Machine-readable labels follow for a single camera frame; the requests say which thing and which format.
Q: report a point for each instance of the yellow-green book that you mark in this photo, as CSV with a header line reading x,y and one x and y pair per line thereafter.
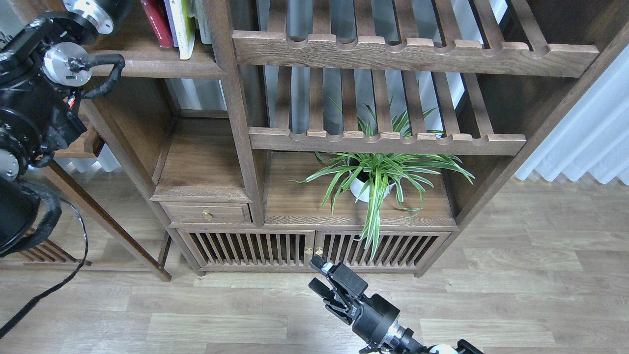
x,y
184,27

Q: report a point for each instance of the dark wooden bookshelf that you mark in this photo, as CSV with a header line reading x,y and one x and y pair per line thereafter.
x,y
231,129

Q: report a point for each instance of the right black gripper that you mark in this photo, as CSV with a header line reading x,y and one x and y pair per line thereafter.
x,y
374,319

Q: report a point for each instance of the white curtain right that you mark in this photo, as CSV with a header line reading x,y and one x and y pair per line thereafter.
x,y
593,138

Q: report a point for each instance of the green spider plant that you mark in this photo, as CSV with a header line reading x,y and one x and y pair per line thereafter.
x,y
398,166

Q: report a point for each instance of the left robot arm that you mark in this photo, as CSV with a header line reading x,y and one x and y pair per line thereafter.
x,y
45,74

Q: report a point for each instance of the brass drawer knob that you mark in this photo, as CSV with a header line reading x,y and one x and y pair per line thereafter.
x,y
207,215

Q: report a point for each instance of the plastic-wrapped white book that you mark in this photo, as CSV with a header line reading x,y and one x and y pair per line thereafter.
x,y
198,13

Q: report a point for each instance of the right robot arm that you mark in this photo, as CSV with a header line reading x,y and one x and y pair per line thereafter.
x,y
408,345

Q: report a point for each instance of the white plant pot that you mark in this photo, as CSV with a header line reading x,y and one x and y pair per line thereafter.
x,y
371,186

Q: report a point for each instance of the red book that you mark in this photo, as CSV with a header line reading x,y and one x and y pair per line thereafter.
x,y
155,11

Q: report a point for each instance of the white book top shelf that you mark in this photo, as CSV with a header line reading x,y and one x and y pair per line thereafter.
x,y
171,23

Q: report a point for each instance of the wooden side table left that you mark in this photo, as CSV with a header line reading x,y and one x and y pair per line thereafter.
x,y
124,235

